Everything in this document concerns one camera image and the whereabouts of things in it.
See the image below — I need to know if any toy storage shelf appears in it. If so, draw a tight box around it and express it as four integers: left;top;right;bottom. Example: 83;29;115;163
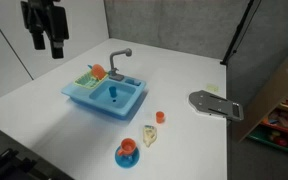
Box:
247;79;288;158

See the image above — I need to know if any blue toy sink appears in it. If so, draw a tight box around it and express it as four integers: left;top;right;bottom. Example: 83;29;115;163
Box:
61;68;148;121

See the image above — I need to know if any black tripod pole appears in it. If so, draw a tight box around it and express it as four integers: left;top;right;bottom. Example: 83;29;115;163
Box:
219;0;256;66

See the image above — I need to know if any orange toy mug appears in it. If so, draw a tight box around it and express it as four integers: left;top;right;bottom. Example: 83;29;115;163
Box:
117;137;138;157

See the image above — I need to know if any grey toy faucet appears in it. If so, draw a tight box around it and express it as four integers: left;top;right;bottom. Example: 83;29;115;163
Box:
108;48;133;82

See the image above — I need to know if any pale yellow sticker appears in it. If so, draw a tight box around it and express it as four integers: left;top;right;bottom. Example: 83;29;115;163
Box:
206;83;219;93

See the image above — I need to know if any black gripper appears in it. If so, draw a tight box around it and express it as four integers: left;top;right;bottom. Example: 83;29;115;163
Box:
20;0;70;60

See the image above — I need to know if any small orange toy cup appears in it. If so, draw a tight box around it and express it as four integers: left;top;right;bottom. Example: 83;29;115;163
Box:
155;111;166;125

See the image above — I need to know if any blue toy scrub brush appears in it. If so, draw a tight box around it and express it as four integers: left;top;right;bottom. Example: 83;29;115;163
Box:
124;78;142;87

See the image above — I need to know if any grey metal mounting plate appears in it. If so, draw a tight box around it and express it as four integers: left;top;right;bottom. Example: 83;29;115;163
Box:
188;89;245;122

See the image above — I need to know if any blue toy cup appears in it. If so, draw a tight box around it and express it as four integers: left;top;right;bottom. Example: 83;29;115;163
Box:
108;85;118;99

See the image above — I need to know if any yellow-green toy dish rack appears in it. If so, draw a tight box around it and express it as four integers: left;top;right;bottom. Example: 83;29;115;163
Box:
73;71;109;90

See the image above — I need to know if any black camera equipment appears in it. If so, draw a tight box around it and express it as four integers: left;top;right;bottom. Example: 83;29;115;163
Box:
0;144;75;180

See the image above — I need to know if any cream toy cleanser bottle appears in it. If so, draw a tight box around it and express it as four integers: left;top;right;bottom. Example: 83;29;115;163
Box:
142;124;158;148

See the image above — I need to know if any blue toy saucer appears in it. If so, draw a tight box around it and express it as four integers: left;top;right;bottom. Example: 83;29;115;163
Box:
114;144;141;169

